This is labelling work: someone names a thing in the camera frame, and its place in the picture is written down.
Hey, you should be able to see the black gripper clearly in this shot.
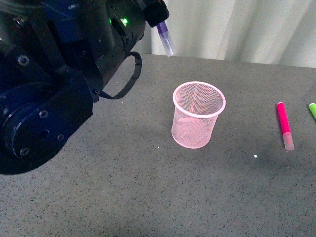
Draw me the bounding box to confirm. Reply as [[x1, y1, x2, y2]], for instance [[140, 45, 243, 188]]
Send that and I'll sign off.
[[93, 0, 170, 89]]

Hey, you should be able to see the purple highlighter pen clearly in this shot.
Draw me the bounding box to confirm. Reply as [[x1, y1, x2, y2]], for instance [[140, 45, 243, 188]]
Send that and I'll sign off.
[[156, 21, 176, 57]]

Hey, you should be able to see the black flat cable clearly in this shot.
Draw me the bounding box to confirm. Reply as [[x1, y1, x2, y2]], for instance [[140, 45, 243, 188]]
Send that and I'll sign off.
[[99, 51, 143, 100]]

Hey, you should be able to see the pink highlighter pen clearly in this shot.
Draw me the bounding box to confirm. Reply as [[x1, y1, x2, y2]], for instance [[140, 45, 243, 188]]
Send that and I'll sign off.
[[276, 102, 294, 151]]

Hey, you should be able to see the pink mesh pen cup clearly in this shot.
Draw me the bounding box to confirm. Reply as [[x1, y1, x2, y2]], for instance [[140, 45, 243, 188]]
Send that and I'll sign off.
[[171, 81, 226, 149]]

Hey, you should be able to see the green highlighter pen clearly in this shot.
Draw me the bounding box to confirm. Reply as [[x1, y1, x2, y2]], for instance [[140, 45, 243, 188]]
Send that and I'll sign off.
[[308, 103, 316, 120]]

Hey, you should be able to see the white pleated curtain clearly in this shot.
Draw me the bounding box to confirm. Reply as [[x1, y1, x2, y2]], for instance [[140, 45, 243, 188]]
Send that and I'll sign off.
[[166, 0, 316, 67]]

